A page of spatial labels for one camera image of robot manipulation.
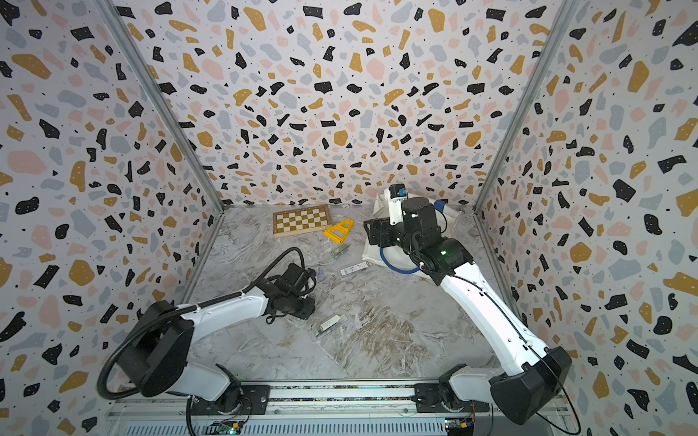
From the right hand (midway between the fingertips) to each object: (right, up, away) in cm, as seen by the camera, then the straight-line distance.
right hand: (377, 221), depth 71 cm
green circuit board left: (-39, -53, -1) cm, 66 cm away
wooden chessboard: (-31, +2, +42) cm, 52 cm away
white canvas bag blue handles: (+6, -12, +20) cm, 24 cm away
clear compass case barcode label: (-7, -16, +29) cm, 34 cm away
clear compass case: (-14, -33, +16) cm, 39 cm away
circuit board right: (+21, -54, 0) cm, 58 cm away
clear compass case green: (-14, -11, +35) cm, 39 cm away
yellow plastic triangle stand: (-14, -3, +42) cm, 44 cm away
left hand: (-20, -27, +17) cm, 38 cm away
